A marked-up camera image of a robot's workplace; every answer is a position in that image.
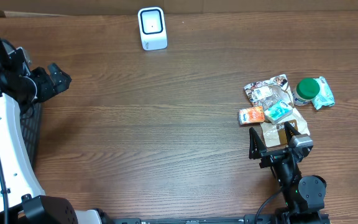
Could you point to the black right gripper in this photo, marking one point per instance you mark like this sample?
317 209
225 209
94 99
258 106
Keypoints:
258 151

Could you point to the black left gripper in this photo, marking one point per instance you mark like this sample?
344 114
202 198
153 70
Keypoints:
49 88

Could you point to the green Kleenex tissue pack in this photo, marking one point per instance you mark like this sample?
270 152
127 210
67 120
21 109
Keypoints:
278 111

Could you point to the orange tissue pack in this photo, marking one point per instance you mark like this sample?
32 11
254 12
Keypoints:
251 115

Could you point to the brown white snack pouch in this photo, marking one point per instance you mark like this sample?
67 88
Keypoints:
266 93

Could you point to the green lid jar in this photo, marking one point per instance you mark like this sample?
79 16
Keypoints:
306 90

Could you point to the teal packet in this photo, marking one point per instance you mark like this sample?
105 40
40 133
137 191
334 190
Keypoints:
325 96

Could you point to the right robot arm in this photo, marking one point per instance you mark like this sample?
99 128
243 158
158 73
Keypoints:
304 196

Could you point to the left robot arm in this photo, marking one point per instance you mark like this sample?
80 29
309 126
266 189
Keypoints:
22 199

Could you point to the white barcode scanner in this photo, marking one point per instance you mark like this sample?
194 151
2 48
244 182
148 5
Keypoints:
152 28

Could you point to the grey plastic mesh basket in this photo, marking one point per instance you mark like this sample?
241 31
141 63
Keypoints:
30 127

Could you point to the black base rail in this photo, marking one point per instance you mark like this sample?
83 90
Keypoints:
185 220

